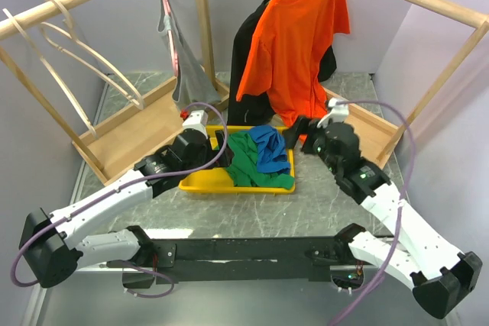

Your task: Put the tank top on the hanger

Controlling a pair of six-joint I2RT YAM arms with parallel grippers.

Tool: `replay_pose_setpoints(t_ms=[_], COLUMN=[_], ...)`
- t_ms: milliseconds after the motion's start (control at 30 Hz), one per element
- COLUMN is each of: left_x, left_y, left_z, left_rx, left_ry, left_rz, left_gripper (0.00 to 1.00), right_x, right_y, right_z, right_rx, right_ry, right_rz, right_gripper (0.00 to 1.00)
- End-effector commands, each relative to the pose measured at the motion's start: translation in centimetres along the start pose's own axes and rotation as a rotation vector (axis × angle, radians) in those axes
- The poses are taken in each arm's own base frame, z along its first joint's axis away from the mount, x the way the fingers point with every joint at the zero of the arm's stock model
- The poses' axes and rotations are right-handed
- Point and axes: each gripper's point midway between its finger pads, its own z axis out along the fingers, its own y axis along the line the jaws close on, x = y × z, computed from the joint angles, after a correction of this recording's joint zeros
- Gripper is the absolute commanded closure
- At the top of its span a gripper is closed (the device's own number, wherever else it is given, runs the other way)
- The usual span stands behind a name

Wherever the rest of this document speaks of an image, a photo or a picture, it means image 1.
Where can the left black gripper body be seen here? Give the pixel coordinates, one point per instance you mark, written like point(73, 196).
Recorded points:
point(205, 155)

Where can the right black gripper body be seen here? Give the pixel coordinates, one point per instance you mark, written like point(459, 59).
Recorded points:
point(319, 147)

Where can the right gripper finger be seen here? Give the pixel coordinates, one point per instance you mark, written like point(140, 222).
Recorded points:
point(310, 145)
point(292, 134)

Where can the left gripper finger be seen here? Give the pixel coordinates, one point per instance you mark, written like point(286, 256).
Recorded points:
point(225, 160)
point(220, 137)

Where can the green tank top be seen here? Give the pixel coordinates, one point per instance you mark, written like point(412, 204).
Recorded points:
point(243, 169)

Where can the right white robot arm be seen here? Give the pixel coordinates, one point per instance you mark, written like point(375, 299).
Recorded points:
point(438, 274)

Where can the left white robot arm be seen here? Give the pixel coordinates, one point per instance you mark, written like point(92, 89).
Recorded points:
point(55, 245)

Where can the grey tank top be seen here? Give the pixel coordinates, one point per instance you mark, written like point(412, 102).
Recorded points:
point(192, 84)

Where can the pink hanger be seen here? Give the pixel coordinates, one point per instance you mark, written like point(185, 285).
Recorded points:
point(168, 29)

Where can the yellow plastic tray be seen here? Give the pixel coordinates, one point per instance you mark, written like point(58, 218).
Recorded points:
point(218, 181)

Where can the blue shirt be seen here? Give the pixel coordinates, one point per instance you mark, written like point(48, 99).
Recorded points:
point(271, 150)

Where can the right wooden clothes rack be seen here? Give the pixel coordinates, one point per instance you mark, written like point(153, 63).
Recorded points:
point(382, 136)

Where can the wooden clothes rack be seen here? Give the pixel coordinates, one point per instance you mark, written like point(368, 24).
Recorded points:
point(382, 136)
point(122, 139)

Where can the black shirt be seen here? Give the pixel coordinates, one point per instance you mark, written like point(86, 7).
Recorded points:
point(244, 74)

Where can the left wooden clothes rack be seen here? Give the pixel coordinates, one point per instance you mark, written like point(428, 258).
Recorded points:
point(122, 139)

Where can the orange t-shirt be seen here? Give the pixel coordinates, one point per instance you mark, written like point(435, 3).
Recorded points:
point(294, 51)

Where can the black base bar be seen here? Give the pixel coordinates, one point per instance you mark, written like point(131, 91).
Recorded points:
point(233, 259)

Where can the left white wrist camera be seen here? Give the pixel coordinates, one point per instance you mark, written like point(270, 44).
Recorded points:
point(197, 120)

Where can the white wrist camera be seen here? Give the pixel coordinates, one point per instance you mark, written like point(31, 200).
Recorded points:
point(338, 112)
point(197, 120)

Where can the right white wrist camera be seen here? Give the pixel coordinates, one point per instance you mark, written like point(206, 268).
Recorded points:
point(338, 112)

